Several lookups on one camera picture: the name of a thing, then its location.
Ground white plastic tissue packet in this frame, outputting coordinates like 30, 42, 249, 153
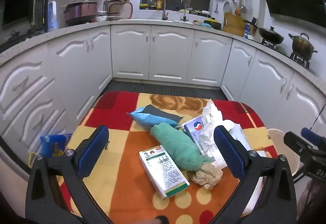
199, 99, 235, 156

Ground blue white container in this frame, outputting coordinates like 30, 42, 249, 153
47, 1, 58, 31

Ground dish rack with bowls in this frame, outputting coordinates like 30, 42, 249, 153
103, 0, 134, 21

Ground curved metal faucet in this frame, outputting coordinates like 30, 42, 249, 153
150, 0, 169, 21

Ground red orange yellow printed blanket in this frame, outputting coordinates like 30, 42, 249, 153
57, 90, 278, 224

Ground gas stove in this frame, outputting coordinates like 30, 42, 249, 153
260, 38, 311, 69

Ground black pot with yellow lid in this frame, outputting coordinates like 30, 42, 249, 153
203, 18, 222, 30

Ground black microwave oven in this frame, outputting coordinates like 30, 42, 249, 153
0, 0, 51, 33

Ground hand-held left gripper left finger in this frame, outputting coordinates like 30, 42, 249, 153
25, 125, 114, 224

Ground crumpled brown paper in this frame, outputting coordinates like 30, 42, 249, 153
187, 162, 224, 190

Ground small thin tap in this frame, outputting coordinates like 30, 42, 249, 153
180, 2, 190, 22

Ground white kitchen base cabinets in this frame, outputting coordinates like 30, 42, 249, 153
0, 23, 326, 163

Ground red rice cooker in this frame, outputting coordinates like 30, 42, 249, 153
62, 0, 98, 26

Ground blue plastic bag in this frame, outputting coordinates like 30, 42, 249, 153
40, 134, 73, 158

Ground green towel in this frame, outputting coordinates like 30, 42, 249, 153
149, 123, 212, 171

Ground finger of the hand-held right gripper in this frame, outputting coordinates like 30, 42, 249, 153
283, 131, 315, 161
301, 127, 326, 147

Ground wooden cutting board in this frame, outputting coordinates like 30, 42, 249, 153
223, 12, 247, 37

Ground beige plastic bin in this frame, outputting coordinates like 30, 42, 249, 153
265, 128, 301, 184

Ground white green cardboard box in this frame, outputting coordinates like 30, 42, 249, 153
139, 146, 191, 200

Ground blue grey plastic packet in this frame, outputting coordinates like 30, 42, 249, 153
127, 104, 184, 128

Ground white blue flat packet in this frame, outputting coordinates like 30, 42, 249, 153
181, 118, 251, 168

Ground black wok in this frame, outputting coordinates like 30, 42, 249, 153
243, 18, 284, 45

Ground bronze lidded pot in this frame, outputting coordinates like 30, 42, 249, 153
288, 33, 318, 61

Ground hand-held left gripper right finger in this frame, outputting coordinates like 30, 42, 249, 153
213, 125, 297, 224

